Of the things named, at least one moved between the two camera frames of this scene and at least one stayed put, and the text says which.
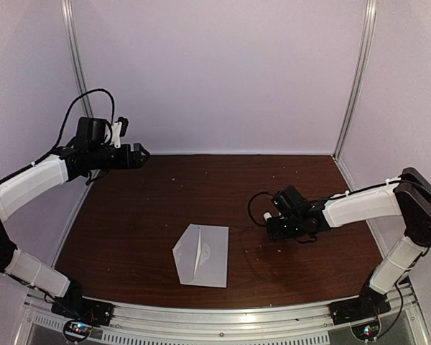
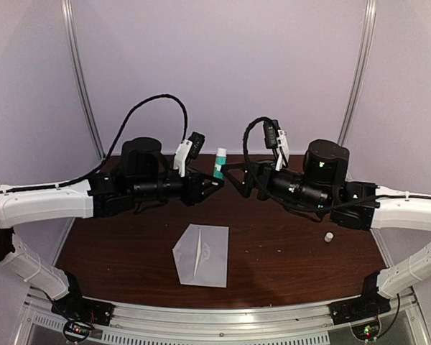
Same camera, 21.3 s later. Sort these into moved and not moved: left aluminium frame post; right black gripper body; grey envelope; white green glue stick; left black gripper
Moved: right black gripper body; left black gripper; white green glue stick
Not moved: left aluminium frame post; grey envelope
